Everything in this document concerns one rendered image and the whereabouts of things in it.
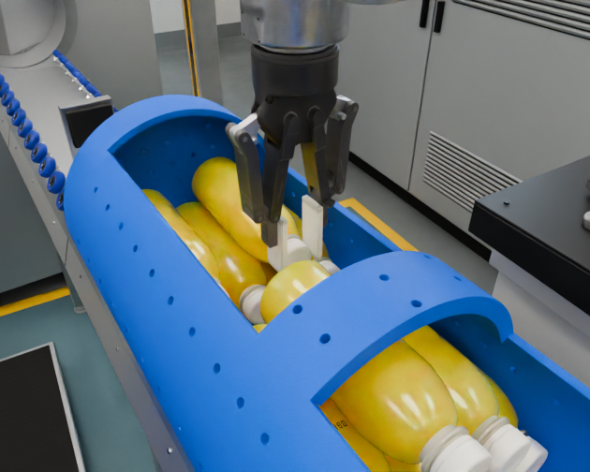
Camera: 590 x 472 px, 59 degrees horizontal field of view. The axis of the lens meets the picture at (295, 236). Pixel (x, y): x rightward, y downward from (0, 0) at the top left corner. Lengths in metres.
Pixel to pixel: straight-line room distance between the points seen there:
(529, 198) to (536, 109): 1.26
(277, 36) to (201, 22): 0.92
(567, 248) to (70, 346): 1.78
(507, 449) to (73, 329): 1.94
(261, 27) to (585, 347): 0.62
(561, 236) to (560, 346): 0.17
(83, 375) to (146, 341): 1.57
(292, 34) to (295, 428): 0.28
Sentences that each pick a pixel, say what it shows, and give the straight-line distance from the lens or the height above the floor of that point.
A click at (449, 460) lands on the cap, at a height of 1.17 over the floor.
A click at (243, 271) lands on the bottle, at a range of 0.60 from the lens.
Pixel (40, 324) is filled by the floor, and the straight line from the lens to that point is 2.30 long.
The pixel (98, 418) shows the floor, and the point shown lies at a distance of 1.91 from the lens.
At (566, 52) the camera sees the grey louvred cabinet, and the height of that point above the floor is 0.96.
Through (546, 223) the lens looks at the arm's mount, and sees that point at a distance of 0.82.
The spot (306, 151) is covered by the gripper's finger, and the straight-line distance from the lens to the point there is 0.52.
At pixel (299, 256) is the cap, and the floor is 1.12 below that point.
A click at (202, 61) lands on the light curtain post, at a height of 1.08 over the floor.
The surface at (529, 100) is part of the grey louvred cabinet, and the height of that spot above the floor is 0.77.
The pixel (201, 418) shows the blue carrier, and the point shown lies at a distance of 0.41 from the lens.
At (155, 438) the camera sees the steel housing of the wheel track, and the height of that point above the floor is 0.86.
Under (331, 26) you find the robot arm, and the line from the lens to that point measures 0.43.
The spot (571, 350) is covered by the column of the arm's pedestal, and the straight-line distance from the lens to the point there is 0.86.
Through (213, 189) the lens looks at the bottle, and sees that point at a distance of 0.66.
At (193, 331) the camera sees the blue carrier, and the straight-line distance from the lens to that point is 0.43.
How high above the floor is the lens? 1.48
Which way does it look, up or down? 36 degrees down
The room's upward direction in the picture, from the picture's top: straight up
